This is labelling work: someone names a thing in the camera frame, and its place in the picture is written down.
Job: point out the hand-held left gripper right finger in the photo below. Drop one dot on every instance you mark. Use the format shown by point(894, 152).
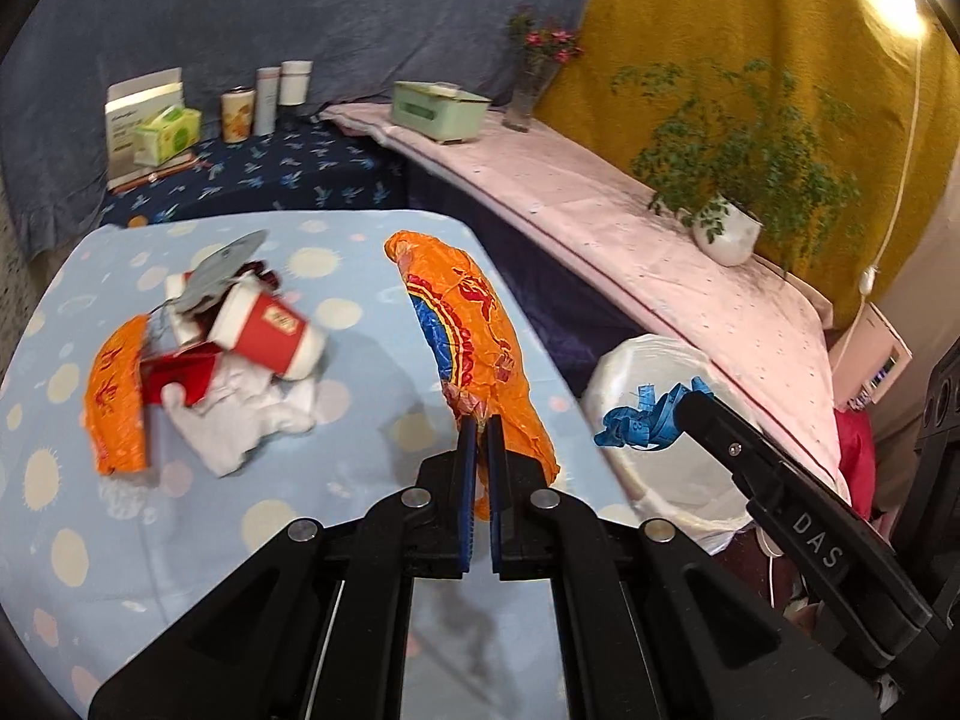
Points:
point(495, 495)

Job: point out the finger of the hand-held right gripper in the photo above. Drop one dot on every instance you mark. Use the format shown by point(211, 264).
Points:
point(720, 439)

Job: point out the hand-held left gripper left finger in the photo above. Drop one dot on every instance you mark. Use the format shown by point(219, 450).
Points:
point(466, 495)

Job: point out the bin with white plastic liner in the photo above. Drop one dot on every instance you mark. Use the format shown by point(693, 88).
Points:
point(652, 480)

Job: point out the blue measuring tape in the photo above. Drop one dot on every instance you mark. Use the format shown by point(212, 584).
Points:
point(637, 420)

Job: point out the large orange snack bag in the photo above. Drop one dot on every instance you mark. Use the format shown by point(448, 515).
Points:
point(465, 300)

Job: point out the red paper cup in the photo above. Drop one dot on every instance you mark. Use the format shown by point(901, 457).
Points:
point(266, 326)

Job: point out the pink quilted cloth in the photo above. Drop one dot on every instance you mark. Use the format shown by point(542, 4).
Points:
point(881, 517)

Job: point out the red cloth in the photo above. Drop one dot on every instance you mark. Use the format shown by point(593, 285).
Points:
point(855, 457)

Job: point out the light blue dotted tablecloth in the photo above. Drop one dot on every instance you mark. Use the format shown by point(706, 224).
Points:
point(360, 360)

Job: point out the white appliance with display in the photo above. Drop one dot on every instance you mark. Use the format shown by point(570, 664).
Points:
point(874, 345)

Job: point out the pink sheet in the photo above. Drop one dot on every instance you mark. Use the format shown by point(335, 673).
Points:
point(637, 262)

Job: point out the green plant in white pot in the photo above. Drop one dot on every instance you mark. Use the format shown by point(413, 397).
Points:
point(724, 232)

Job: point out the dark purple cloth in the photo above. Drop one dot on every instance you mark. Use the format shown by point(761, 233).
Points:
point(540, 292)

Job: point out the crumpled white tissue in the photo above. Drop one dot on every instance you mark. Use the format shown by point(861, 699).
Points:
point(225, 427)

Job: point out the beige curtain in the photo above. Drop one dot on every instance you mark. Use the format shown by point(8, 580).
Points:
point(926, 292)

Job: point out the red packet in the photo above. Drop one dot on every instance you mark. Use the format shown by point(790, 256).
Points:
point(187, 375)

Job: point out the small orange snack wrapper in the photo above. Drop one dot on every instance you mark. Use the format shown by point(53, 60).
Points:
point(116, 405)

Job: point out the dark blue printed cloth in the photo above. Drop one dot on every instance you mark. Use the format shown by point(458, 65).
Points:
point(300, 172)

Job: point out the green tissue box holder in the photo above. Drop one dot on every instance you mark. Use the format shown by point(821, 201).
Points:
point(439, 112)

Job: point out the glass vase with red flowers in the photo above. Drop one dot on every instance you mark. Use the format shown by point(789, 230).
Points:
point(529, 97)

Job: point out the yellow backdrop cloth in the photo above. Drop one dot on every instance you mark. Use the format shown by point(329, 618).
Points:
point(675, 7)

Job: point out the tall white bottle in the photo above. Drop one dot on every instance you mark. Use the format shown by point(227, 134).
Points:
point(266, 101)

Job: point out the orange printed can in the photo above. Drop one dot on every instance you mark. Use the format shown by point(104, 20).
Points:
point(238, 116)

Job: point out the brown notebook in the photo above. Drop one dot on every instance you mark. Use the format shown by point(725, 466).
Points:
point(154, 176)

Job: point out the white jar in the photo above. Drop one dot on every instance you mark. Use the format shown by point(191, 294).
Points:
point(295, 82)

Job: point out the green tissue pack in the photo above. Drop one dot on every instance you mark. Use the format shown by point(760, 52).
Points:
point(169, 135)

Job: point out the grey-blue backdrop cloth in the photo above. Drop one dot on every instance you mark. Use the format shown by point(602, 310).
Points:
point(300, 7)

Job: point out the white cardboard box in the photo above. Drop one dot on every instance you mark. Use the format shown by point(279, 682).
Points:
point(127, 101)

